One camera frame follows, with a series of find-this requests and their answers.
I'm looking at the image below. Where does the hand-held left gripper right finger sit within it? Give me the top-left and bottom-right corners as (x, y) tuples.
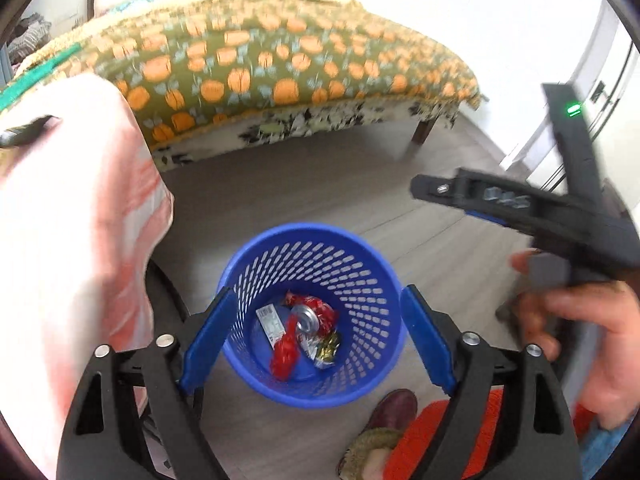
(400, 284), (583, 480)

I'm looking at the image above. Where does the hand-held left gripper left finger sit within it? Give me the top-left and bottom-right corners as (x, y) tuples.
(56, 287), (238, 480)

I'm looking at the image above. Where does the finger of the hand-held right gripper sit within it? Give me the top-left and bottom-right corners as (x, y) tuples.
(410, 169), (538, 228)

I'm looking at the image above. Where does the white printed wrapper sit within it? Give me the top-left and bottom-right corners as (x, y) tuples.
(256, 304), (287, 346)

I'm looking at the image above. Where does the bright red plastic wrapper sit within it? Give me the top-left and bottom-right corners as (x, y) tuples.
(271, 310), (301, 378)

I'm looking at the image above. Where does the gold foil wrapper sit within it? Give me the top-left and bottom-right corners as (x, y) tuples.
(300, 331), (343, 370)

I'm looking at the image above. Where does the crushed red can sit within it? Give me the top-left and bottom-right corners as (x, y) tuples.
(282, 291), (340, 335)

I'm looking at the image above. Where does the blue plastic mesh basket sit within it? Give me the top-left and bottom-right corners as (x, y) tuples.
(216, 223), (405, 409)

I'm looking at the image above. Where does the black wrapper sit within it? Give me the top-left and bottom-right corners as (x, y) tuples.
(0, 115), (62, 150)

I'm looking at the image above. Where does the person's right hand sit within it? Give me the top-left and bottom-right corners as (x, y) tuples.
(510, 247), (640, 431)

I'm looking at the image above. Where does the maroon slipper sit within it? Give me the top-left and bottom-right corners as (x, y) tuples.
(336, 389), (418, 480)

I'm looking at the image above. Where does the wooden bed leg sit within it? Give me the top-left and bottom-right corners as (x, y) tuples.
(411, 119), (434, 146)

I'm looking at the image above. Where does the orange fleece pants leg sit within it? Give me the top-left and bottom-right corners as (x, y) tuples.
(385, 387), (601, 480)

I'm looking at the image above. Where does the striped orange white tablecloth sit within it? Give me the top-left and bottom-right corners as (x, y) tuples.
(0, 72), (176, 466)

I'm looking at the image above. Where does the white wardrobe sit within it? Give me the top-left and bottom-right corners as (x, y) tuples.
(500, 0), (640, 196)

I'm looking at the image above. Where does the floral bed skirt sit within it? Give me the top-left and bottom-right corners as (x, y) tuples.
(152, 97), (461, 173)

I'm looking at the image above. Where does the orange floral quilt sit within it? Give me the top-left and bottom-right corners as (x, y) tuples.
(15, 0), (483, 153)

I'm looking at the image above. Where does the green folded cloth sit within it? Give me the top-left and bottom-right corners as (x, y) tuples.
(0, 42), (83, 113)

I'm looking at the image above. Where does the pile of clothes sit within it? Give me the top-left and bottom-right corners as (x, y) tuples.
(7, 12), (53, 61)

